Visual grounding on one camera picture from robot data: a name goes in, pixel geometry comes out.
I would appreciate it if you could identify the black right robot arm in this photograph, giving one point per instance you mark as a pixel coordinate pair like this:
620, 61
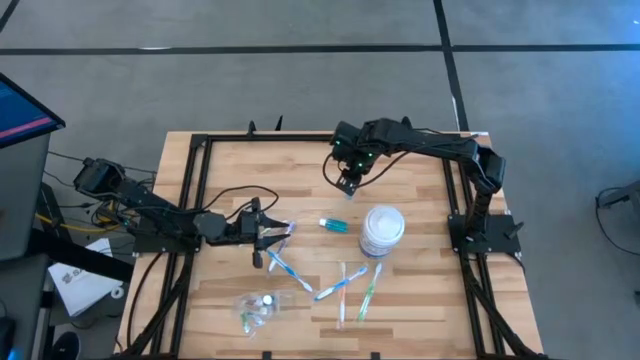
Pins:
430, 142

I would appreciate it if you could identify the white tape roll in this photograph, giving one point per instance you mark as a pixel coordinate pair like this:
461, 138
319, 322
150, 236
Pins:
117, 291

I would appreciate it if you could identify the white table sticker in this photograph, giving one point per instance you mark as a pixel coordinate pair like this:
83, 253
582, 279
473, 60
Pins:
479, 133

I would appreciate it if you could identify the clear plastic bag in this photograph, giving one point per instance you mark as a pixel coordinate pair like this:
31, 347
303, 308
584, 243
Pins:
280, 305

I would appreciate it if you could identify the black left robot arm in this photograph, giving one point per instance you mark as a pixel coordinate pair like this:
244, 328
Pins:
150, 200

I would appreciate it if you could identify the black aluminium table frame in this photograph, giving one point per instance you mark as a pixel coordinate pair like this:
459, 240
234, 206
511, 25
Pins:
275, 137

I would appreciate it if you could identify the white printed paper sheet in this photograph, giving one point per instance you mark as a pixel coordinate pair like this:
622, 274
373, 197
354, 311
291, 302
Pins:
75, 290

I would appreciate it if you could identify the black frame bracket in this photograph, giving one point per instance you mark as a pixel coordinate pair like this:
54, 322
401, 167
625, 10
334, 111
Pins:
251, 127
278, 123

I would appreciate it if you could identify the white blue wipes canister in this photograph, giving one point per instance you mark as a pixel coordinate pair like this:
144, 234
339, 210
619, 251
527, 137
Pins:
382, 230

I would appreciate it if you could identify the black desk leg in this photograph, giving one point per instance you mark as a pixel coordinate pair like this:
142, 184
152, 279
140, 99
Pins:
80, 256

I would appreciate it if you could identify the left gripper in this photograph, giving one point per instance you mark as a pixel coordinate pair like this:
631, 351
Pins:
242, 228

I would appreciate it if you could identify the blue white toothbrush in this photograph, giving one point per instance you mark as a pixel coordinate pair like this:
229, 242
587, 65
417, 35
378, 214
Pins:
340, 285
290, 271

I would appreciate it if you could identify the blue screen monitor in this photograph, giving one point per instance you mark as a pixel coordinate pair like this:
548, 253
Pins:
20, 110

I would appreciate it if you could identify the black round floor object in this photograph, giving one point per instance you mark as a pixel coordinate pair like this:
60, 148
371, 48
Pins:
67, 346

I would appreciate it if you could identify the orange white toothbrush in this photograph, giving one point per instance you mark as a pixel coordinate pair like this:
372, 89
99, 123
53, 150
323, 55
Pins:
342, 300

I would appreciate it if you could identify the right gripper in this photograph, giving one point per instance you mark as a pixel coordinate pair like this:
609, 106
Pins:
352, 167

